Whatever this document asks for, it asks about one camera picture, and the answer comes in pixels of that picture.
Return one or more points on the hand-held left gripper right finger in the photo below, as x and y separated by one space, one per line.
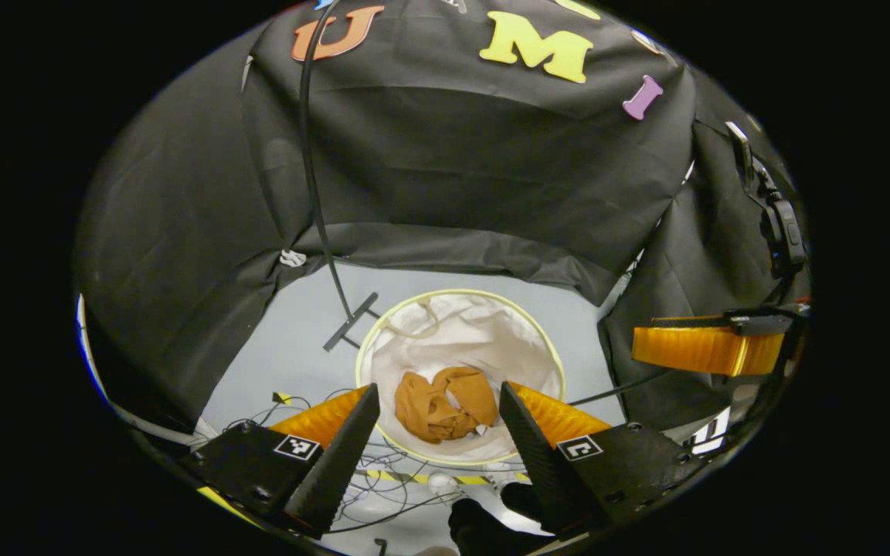
541 463

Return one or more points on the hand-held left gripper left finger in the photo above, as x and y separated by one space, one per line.
337 475

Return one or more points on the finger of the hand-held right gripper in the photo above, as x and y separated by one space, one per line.
708 347

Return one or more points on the brown shirt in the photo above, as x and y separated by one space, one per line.
429 409

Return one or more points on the white laundry hamper yellow rim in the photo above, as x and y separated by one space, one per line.
476 332

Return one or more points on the black clothes rack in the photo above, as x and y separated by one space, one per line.
350 321

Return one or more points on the yellow black floor tape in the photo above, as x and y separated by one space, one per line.
406 478

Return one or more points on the black backdrop cloth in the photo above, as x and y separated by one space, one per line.
453 154

